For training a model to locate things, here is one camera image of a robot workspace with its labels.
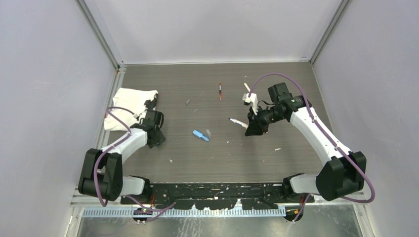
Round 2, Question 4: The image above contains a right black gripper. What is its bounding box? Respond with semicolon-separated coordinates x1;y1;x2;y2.
245;104;285;136

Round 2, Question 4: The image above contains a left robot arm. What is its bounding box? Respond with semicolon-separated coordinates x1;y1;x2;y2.
78;110;166;204

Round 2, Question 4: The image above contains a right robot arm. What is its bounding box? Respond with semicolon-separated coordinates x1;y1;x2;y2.
243;82;366;202

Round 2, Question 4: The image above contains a blue pen cap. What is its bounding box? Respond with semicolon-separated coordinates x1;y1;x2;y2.
192;130;210;142

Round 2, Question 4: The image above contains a red black pen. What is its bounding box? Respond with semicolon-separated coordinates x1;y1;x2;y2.
218;82;222;100

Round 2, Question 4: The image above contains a white stained cloth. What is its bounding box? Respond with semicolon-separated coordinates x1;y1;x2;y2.
103;87;159;131

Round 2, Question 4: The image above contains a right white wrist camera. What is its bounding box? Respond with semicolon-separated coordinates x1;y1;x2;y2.
242;93;258;115

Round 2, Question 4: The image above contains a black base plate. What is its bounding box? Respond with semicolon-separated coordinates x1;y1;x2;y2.
121;182;306;210

